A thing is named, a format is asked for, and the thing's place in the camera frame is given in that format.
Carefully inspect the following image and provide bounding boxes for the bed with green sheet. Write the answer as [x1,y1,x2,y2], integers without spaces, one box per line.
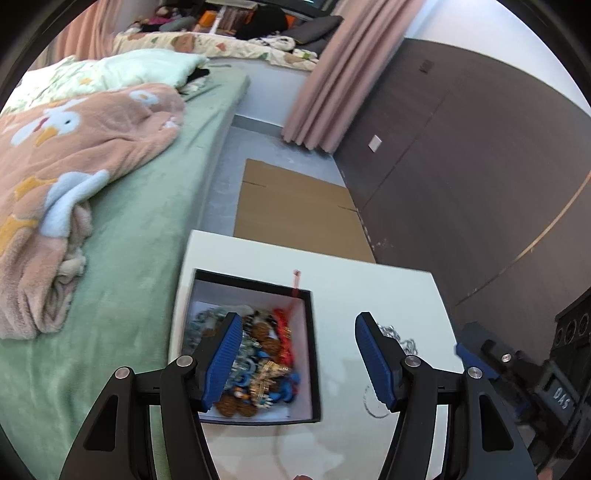
[0,65,252,480]

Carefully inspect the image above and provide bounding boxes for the gold hair clip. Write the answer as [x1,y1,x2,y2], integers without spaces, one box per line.
[249,362,294,394]

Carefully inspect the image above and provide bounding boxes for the light green floral quilt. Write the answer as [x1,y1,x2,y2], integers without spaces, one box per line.
[2,50,211,114]

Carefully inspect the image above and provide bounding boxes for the black gift box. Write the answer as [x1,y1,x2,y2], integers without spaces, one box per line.
[170,268,321,424]

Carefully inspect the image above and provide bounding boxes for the row of books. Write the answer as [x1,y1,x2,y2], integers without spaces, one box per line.
[215,7,253,34]

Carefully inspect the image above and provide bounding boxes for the silver chain necklace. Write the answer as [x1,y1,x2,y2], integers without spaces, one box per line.
[376,323,419,357]

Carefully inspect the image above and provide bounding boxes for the red string bracelet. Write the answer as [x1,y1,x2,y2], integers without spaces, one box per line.
[272,270,305,366]

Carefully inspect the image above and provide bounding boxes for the plush toys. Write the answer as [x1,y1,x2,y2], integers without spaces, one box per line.
[134,4,197,34]

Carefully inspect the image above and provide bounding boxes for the wooden bead bracelet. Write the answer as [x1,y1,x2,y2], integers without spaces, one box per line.
[217,320,283,418]

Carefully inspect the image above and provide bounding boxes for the white black patterned cloth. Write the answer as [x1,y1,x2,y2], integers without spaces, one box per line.
[249,34,297,52]

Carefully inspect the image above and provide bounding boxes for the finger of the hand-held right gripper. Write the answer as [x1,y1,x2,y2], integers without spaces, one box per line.
[455,322,548,386]

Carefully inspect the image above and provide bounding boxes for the floral window seat cushion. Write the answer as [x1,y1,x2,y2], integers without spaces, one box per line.
[113,30,319,71]

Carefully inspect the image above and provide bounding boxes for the blue bead bracelet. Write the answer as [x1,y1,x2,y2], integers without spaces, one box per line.
[272,371,302,405]

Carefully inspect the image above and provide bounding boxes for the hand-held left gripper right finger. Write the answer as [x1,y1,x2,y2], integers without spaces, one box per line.
[354,311,539,480]

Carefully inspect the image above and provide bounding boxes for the black bag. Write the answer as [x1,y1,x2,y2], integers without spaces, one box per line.
[235,6,290,40]

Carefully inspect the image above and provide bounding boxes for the flat cardboard sheet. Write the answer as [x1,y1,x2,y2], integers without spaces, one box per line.
[233,158,378,264]

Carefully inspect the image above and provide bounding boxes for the grey pillow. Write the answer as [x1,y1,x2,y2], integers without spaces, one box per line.
[288,15,345,52]

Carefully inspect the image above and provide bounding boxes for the pink curtain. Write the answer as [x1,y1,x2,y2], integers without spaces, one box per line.
[48,0,118,61]
[281,0,426,156]

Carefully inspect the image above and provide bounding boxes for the pink duck print blanket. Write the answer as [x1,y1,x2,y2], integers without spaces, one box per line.
[0,83,187,340]

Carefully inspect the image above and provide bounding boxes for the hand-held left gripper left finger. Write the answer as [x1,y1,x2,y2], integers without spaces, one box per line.
[58,312,245,480]

